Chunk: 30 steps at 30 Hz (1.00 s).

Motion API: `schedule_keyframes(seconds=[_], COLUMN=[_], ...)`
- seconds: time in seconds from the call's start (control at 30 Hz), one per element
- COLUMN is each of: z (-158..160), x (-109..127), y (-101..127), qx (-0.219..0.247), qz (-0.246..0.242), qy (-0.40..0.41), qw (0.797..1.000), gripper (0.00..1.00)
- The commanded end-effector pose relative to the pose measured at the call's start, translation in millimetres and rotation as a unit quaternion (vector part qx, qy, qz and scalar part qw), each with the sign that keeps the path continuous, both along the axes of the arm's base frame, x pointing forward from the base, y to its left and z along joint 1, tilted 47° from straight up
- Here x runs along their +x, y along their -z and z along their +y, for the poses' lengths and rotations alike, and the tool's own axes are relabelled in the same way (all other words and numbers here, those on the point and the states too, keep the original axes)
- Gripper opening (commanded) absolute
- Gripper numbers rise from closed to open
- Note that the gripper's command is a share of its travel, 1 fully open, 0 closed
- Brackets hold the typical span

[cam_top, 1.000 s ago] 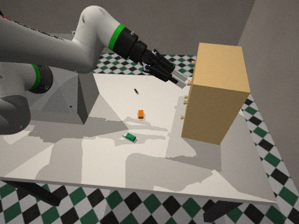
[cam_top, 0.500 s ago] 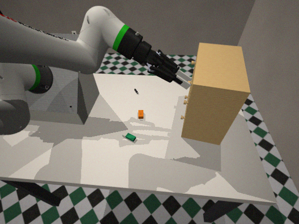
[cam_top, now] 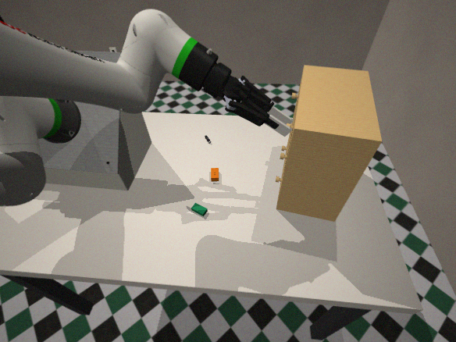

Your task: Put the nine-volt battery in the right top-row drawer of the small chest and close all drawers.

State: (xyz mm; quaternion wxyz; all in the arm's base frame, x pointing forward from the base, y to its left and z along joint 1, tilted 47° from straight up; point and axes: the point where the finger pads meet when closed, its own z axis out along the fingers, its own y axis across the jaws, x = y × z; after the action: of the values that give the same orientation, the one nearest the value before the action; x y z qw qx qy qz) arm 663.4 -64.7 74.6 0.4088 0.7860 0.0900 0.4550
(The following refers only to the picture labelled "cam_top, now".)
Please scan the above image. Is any orange nine-volt battery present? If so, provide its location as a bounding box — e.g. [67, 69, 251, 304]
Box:
[211, 168, 219, 181]

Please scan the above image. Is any tan wooden chest of drawers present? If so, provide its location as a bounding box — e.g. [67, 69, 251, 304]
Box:
[276, 65, 382, 222]

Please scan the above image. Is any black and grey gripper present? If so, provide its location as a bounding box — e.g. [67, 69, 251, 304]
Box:
[204, 62, 294, 137]

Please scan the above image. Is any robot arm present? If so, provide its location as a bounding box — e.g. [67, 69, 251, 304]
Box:
[0, 9, 218, 206]

